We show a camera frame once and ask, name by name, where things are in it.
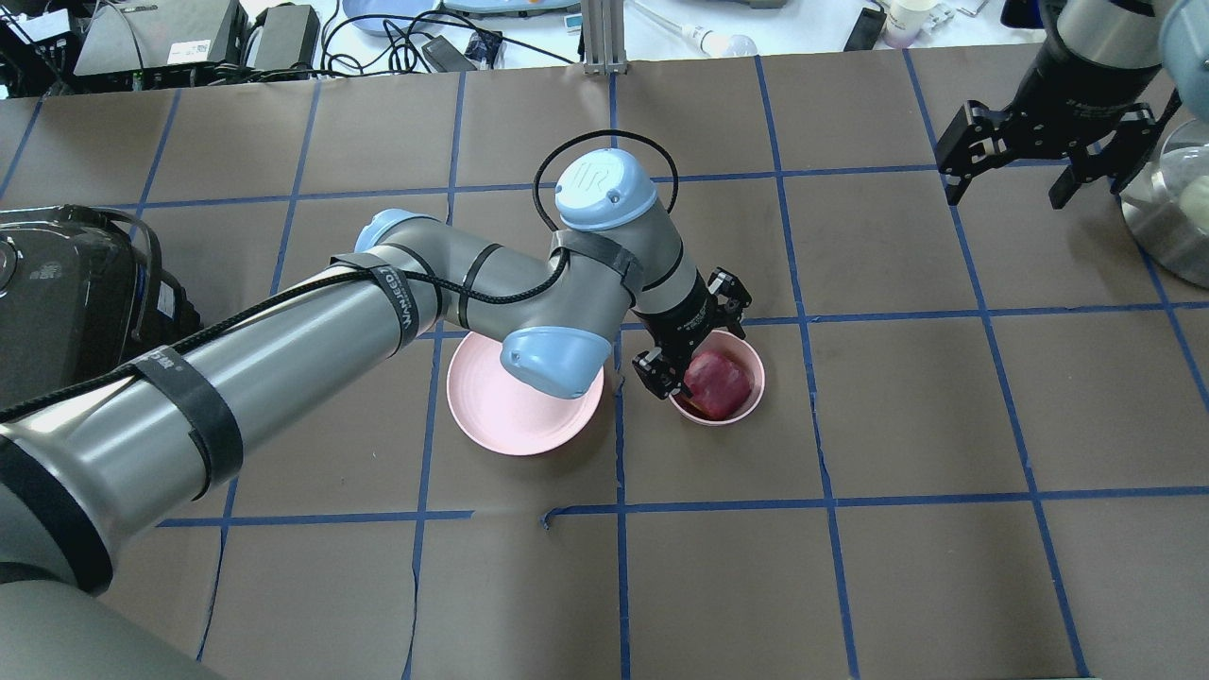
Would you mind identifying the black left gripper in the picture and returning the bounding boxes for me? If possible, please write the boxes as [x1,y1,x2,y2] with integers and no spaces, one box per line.
[632,267,753,400]

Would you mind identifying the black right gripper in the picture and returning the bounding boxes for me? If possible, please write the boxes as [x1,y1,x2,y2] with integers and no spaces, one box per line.
[935,67,1182,211]

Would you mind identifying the pink bowl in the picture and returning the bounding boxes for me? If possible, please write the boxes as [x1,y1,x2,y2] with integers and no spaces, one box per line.
[671,329,767,427]

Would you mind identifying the red apple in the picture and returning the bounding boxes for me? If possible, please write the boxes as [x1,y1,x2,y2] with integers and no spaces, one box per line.
[681,351,754,422]

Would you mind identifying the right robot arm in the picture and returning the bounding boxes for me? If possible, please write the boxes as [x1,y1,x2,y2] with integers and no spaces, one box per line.
[935,1,1208,211]

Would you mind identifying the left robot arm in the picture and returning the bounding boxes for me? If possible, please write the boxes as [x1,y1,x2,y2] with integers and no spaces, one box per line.
[1,149,752,679]

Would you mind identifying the pink plate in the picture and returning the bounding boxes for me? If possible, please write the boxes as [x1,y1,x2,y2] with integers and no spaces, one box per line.
[446,334,605,457]

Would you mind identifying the blue plate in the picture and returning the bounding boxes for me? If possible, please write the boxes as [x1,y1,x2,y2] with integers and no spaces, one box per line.
[341,0,442,36]

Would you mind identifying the steel steamer pot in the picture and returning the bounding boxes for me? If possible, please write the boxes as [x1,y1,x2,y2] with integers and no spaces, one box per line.
[1121,120,1208,289]

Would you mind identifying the white steamed bun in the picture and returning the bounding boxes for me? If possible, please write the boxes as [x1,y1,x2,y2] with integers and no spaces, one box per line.
[1176,174,1209,235]

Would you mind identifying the white purple jar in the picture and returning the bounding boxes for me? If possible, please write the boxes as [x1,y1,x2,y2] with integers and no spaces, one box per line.
[883,0,941,50]

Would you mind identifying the black power adapter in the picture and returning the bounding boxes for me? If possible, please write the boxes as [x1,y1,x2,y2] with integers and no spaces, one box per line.
[843,8,887,52]

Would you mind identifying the clear plastic bulb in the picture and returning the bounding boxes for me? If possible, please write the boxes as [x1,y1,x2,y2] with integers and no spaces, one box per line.
[629,1,759,58]

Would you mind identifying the black electronics box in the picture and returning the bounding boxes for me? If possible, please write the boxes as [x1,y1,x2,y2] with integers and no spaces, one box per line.
[245,2,319,73]

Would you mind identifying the black rice cooker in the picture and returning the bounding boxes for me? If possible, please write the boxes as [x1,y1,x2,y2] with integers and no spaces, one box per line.
[1,204,202,407]

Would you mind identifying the grey electronics box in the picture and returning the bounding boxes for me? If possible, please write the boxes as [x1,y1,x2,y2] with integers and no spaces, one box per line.
[74,1,247,77]

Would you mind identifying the aluminium frame post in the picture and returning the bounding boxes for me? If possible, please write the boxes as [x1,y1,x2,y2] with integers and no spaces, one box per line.
[579,0,629,75]

